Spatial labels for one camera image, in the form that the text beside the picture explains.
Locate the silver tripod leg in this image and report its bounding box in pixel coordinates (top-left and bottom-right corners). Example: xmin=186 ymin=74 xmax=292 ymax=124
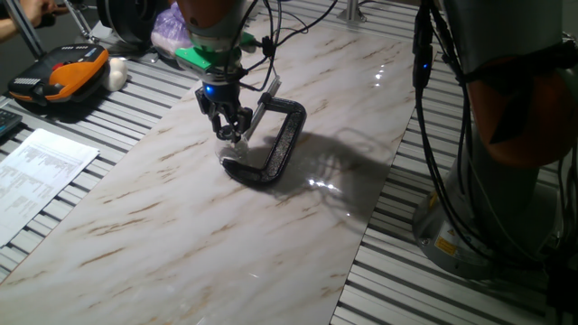
xmin=62 ymin=0 xmax=98 ymax=45

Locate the black C-clamp with steel screw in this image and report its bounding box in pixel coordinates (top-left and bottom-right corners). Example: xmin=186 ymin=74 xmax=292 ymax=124
xmin=221 ymin=74 xmax=308 ymax=186

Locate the small white rounded object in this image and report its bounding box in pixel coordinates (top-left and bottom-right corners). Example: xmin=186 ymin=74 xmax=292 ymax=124
xmin=101 ymin=57 xmax=129 ymax=93

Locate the silver upright post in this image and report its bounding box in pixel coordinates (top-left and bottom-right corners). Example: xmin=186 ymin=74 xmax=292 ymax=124
xmin=336 ymin=0 xmax=368 ymax=24

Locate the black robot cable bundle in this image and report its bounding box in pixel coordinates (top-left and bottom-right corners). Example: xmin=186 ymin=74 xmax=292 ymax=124
xmin=225 ymin=0 xmax=578 ymax=281

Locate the person's forearm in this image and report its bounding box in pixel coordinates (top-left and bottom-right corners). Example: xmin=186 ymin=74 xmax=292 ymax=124
xmin=0 ymin=16 xmax=26 ymax=42

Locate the large black round object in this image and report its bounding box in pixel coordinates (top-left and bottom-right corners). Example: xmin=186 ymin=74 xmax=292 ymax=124
xmin=97 ymin=0 xmax=171 ymax=46

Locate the grey metal strut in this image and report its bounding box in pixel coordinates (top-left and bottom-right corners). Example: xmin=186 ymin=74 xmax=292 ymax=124
xmin=4 ymin=0 xmax=46 ymax=59

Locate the person's hand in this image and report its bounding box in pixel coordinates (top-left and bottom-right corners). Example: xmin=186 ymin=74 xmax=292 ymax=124
xmin=20 ymin=0 xmax=69 ymax=27

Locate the marble pattern board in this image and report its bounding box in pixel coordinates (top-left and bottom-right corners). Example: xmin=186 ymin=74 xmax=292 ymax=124
xmin=0 ymin=17 xmax=421 ymax=325

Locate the purple plastic bag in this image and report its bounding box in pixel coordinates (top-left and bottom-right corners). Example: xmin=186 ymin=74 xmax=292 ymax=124
xmin=150 ymin=2 xmax=195 ymax=60

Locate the orange and black teach pendant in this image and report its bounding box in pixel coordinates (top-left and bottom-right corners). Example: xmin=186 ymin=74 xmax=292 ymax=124
xmin=6 ymin=43 xmax=111 ymax=107

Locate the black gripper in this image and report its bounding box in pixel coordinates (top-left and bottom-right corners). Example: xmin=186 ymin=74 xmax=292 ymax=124
xmin=194 ymin=79 xmax=254 ymax=142

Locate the small clear glass jar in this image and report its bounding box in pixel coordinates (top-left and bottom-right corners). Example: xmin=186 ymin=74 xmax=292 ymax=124
xmin=215 ymin=138 xmax=252 ymax=166

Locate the white printed paper sheet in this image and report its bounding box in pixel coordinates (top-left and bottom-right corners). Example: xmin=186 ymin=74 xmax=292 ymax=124
xmin=0 ymin=127 xmax=100 ymax=248

